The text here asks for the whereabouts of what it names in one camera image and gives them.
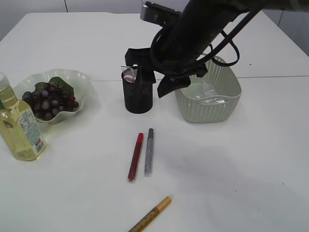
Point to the red marker pen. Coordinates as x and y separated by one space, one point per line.
135 158

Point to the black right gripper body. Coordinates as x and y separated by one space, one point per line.
145 57

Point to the yellow tea drink bottle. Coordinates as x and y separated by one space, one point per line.
18 126

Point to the green woven plastic basket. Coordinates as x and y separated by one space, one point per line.
227 86

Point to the grey glitter pen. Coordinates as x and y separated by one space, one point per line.
149 153

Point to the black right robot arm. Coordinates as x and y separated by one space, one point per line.
188 39

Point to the clear plastic sheet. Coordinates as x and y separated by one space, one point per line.
204 93

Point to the purple artificial grape bunch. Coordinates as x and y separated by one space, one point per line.
50 98

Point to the black mesh pen holder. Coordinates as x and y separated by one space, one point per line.
136 105

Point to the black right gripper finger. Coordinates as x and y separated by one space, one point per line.
143 84
168 85

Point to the pink scissors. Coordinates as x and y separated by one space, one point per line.
129 77

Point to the gold marker pen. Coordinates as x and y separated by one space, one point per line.
152 215

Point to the clear plastic ruler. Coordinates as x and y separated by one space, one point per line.
127 69

